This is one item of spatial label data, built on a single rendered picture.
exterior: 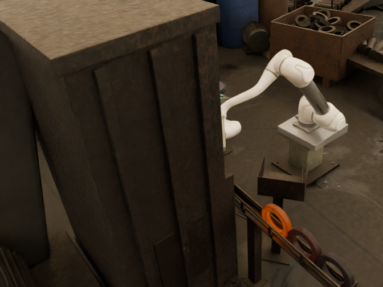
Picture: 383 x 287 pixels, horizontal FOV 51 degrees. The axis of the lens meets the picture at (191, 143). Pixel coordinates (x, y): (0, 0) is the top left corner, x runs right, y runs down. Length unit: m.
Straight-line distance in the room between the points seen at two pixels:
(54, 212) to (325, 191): 2.18
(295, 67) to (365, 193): 1.26
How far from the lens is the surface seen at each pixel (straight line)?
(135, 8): 1.68
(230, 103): 2.76
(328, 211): 3.17
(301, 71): 2.57
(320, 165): 3.54
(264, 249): 2.86
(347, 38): 4.59
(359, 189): 3.41
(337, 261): 1.92
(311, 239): 1.97
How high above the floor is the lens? 2.20
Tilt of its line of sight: 35 degrees down
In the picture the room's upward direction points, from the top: 7 degrees counter-clockwise
